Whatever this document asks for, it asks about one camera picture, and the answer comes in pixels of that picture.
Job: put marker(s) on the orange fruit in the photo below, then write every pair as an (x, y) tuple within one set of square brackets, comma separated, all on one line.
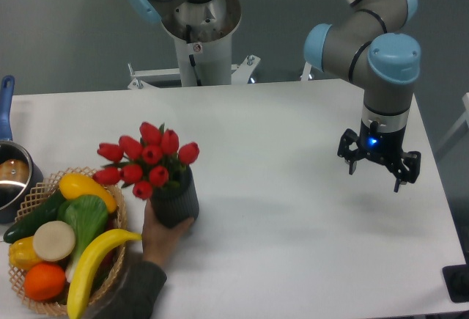
[(44, 281)]

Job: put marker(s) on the dark grey ribbed vase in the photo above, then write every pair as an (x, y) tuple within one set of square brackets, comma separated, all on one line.
[(174, 205)]

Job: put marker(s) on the beige round bun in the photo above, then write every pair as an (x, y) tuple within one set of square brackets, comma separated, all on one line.
[(53, 241)]

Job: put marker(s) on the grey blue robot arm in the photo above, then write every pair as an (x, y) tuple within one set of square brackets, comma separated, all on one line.
[(369, 51)]

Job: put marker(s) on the person's hand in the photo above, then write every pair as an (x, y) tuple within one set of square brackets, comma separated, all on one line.
[(158, 241)]

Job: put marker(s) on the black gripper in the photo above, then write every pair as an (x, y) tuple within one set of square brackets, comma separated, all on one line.
[(380, 141)]

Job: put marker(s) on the black device at table edge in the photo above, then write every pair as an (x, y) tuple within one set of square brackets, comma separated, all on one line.
[(456, 279)]

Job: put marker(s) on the woven wicker basket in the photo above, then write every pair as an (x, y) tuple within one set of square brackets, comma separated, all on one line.
[(106, 277)]

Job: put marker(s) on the white frame at right edge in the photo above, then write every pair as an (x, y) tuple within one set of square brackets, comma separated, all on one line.
[(456, 131)]

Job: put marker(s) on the green bok choy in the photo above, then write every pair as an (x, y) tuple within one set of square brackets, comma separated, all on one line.
[(87, 215)]

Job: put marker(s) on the dark grey sleeved forearm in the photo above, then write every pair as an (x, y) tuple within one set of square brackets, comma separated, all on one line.
[(138, 294)]

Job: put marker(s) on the yellow banana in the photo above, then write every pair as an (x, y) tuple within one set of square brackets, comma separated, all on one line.
[(94, 253)]

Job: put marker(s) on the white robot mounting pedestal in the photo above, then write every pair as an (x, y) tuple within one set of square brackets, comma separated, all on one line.
[(199, 65)]

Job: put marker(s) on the red tulip bouquet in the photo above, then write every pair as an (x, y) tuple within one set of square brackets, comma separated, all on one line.
[(154, 162)]

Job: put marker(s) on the dark green cucumber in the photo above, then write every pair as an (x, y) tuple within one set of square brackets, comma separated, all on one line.
[(30, 223)]

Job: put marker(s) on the blue handled saucepan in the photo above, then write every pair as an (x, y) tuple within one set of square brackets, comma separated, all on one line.
[(19, 174)]

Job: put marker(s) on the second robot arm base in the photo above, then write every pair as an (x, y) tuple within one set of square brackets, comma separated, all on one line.
[(192, 20)]

